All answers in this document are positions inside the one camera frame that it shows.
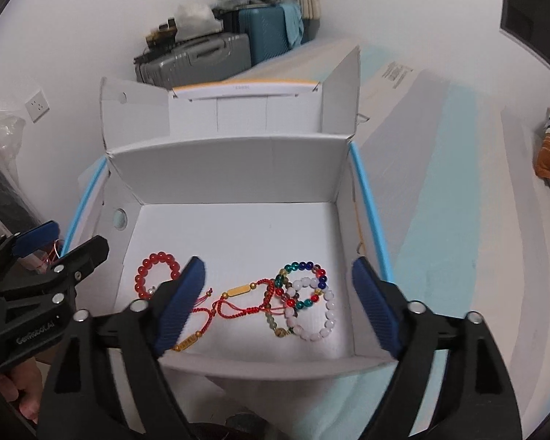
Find white blue yellow cardboard box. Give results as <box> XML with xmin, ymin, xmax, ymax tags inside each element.
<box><xmin>64</xmin><ymin>46</ymin><xmax>395</xmax><ymax>381</ymax></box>

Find pale pink bead bracelet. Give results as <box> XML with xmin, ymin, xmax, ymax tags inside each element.
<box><xmin>282</xmin><ymin>276</ymin><xmax>337</xmax><ymax>342</ymax></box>

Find blue suitcase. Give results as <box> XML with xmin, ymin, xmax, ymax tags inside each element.
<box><xmin>222</xmin><ymin>2</ymin><xmax>303</xmax><ymax>67</ymax></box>

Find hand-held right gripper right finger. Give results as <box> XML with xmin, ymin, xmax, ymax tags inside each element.
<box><xmin>351</xmin><ymin>257</ymin><xmax>523</xmax><ymax>440</ymax></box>

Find white wall socket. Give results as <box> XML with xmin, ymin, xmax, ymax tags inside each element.
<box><xmin>25</xmin><ymin>89</ymin><xmax>51</xmax><ymax>123</ymax></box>

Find light blue cloth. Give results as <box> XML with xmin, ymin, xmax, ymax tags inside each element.
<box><xmin>279</xmin><ymin>2</ymin><xmax>305</xmax><ymax>47</ymax></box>

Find green brown bead bracelet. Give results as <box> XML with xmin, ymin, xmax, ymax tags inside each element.
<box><xmin>262</xmin><ymin>279</ymin><xmax>303</xmax><ymax>337</ymax></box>

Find multicolour glass bead bracelet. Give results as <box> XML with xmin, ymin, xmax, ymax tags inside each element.
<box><xmin>272</xmin><ymin>260</ymin><xmax>328</xmax><ymax>312</ymax></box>

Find dark wall frame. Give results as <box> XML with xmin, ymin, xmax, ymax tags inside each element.
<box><xmin>499</xmin><ymin>0</ymin><xmax>550</xmax><ymax>78</ymax></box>

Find white plastic bag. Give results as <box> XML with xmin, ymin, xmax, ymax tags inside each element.
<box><xmin>174</xmin><ymin>2</ymin><xmax>223</xmax><ymax>37</ymax></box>

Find small dark toiletries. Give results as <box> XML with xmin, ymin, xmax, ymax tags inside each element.
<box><xmin>146</xmin><ymin>18</ymin><xmax>180</xmax><ymax>47</ymax></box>

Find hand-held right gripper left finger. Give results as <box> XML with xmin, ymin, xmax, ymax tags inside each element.
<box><xmin>37</xmin><ymin>257</ymin><xmax>207</xmax><ymax>440</ymax></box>

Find person's left hand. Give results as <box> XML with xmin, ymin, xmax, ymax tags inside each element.
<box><xmin>0</xmin><ymin>360</ymin><xmax>44</xmax><ymax>425</ymax></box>

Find red string gold bar bracelet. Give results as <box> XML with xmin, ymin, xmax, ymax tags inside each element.
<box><xmin>172</xmin><ymin>286</ymin><xmax>216</xmax><ymax>353</ymax></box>
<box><xmin>211</xmin><ymin>279</ymin><xmax>276</xmax><ymax>319</ymax></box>

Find grey suitcase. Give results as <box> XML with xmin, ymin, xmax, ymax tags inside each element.
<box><xmin>134</xmin><ymin>32</ymin><xmax>253</xmax><ymax>90</ymax></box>

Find red bead bracelet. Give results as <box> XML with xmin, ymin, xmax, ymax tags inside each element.
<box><xmin>135</xmin><ymin>251</ymin><xmax>184</xmax><ymax>303</ymax></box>

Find clear plastic bag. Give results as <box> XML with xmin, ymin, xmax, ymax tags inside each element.
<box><xmin>0</xmin><ymin>109</ymin><xmax>26</xmax><ymax>239</ymax></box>

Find striped bed sheet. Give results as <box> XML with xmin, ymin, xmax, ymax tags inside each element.
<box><xmin>165</xmin><ymin>39</ymin><xmax>550</xmax><ymax>440</ymax></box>

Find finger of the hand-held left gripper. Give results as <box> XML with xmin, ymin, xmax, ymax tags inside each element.
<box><xmin>0</xmin><ymin>221</ymin><xmax>60</xmax><ymax>267</ymax></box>
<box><xmin>0</xmin><ymin>235</ymin><xmax>110</xmax><ymax>305</ymax></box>

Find beige curtain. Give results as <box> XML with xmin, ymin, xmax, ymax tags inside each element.
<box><xmin>296</xmin><ymin>0</ymin><xmax>322</xmax><ymax>44</ymax></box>

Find thin red string bracelet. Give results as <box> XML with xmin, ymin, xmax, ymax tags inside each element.
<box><xmin>43</xmin><ymin>238</ymin><xmax>67</xmax><ymax>267</ymax></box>

